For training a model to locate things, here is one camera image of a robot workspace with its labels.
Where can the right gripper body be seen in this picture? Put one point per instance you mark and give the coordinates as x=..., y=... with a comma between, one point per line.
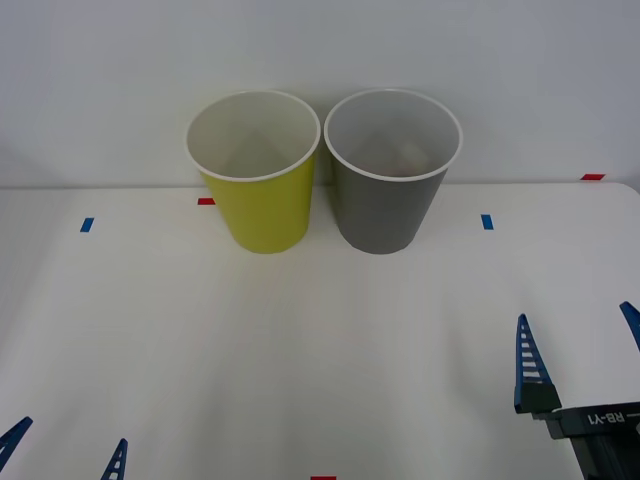
x=605, y=445

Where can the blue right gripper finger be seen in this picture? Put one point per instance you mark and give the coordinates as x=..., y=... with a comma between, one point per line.
x=634, y=320
x=532, y=370

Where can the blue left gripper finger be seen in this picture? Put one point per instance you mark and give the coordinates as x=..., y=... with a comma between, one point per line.
x=117, y=462
x=12, y=437

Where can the grey plastic waste bin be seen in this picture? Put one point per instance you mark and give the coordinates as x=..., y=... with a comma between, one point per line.
x=382, y=215

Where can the yellow-green plastic waste bin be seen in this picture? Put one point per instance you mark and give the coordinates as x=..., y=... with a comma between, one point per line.
x=267, y=215

